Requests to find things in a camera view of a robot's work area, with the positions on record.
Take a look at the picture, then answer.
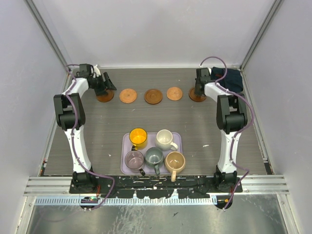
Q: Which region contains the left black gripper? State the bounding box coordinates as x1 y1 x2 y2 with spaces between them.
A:
91 72 117 96

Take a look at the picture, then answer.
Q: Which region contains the wooden coaster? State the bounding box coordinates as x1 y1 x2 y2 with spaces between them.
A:
189 87 207 102
96 90 115 102
144 89 163 105

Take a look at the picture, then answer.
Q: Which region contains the woven rattan coaster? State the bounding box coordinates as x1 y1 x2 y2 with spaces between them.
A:
166 87 183 101
119 88 137 104

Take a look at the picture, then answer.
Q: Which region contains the yellow glass mug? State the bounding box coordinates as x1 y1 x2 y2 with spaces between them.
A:
129 128 148 150

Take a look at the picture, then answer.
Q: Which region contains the white ceramic mug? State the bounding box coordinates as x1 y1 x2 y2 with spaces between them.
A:
155 129 178 151

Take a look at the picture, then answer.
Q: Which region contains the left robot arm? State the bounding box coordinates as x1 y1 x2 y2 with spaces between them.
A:
53 63 117 193

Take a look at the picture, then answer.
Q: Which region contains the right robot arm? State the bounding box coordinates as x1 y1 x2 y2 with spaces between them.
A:
195 68 248 192

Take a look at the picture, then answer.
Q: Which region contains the dark blue folded cloth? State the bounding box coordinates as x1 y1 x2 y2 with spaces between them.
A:
211 67 243 93

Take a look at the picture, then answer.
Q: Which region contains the clear purple glass mug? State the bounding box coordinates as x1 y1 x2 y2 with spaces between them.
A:
125 150 145 176

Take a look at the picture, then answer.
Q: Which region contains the lavender plastic tray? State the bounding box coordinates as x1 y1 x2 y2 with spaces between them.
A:
120 132 183 175

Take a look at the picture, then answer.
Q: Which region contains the grey green ceramic mug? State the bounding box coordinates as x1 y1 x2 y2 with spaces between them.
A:
144 147 164 176

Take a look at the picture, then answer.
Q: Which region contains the beige ceramic mug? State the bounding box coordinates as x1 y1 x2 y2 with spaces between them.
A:
164 151 186 182

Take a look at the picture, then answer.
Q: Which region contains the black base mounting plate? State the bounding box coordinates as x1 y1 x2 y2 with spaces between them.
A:
69 175 236 199

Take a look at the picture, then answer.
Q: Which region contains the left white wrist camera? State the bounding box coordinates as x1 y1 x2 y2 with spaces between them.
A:
91 64 101 78

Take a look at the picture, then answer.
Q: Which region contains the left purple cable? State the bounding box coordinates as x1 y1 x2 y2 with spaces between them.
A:
64 63 116 212

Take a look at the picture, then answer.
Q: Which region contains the right aluminium frame post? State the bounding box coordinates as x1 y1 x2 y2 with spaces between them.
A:
239 0 284 70

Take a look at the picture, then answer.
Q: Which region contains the aluminium frame post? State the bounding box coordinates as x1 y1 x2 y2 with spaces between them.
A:
24 0 69 71
239 0 284 70

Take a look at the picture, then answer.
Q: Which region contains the left aluminium frame post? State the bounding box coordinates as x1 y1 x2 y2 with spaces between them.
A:
24 0 69 71

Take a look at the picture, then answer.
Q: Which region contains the front aluminium rail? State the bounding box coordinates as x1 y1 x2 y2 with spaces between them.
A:
24 175 289 196

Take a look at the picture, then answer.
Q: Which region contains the slotted white cable duct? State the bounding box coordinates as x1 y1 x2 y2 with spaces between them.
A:
34 195 217 206

